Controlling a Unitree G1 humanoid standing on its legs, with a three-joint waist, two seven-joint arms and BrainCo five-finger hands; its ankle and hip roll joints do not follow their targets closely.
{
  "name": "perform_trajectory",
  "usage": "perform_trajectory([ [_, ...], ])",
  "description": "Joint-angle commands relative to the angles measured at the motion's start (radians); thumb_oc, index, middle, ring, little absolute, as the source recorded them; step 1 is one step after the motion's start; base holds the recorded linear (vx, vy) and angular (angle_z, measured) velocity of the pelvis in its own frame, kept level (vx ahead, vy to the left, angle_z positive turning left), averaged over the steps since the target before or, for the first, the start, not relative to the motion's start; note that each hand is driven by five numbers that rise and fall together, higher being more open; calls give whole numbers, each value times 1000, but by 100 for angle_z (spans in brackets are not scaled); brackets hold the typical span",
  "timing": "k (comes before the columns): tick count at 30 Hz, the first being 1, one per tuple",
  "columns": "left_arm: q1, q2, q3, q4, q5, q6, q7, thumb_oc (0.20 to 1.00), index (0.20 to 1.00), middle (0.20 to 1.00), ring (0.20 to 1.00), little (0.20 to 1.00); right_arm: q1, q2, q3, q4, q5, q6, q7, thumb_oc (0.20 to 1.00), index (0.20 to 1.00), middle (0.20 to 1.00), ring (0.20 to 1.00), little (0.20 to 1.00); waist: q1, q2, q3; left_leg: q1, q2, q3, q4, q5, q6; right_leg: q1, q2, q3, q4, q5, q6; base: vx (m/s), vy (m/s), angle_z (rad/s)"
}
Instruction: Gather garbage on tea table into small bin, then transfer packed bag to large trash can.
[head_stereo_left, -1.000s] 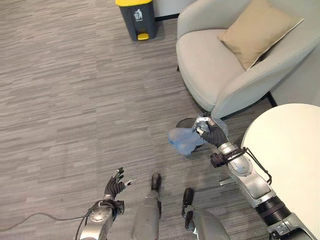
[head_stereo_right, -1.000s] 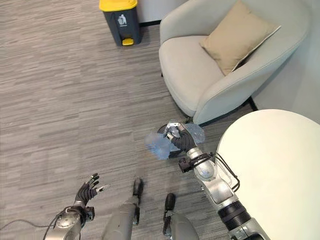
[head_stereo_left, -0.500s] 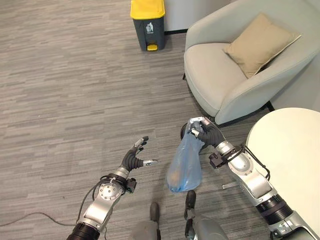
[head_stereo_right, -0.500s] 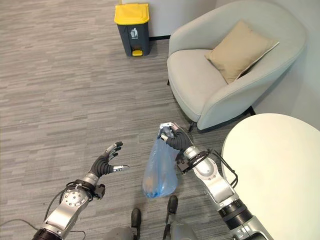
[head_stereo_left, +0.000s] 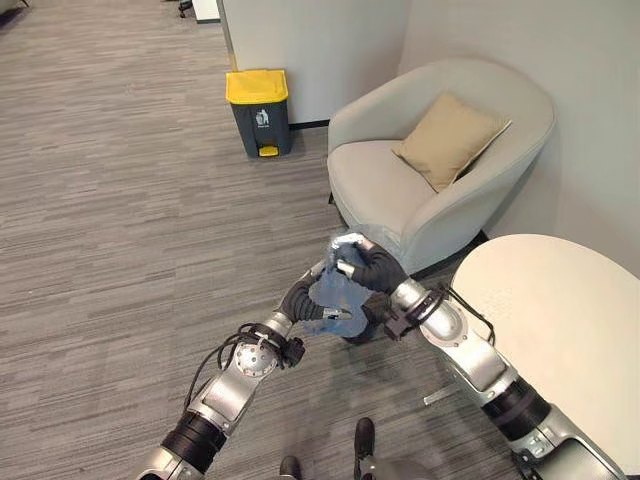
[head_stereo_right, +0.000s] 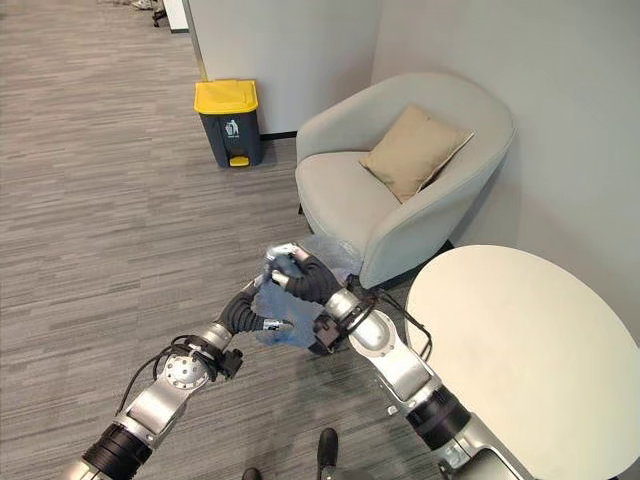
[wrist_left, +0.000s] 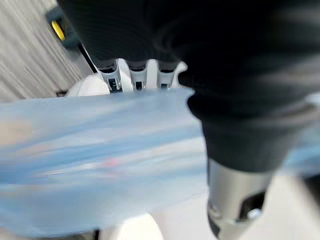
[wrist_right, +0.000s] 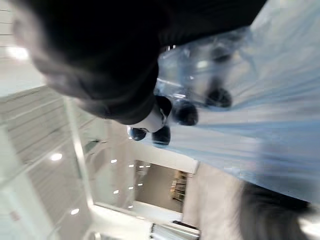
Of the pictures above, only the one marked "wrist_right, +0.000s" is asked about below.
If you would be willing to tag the right robot hand black cloth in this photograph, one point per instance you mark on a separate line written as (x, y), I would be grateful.
(100, 50)

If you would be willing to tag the translucent blue plastic garbage bag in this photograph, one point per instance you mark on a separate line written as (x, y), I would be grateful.
(250, 140)

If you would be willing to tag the wooden bookshelf with books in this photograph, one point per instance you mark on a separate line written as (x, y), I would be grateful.
(179, 186)

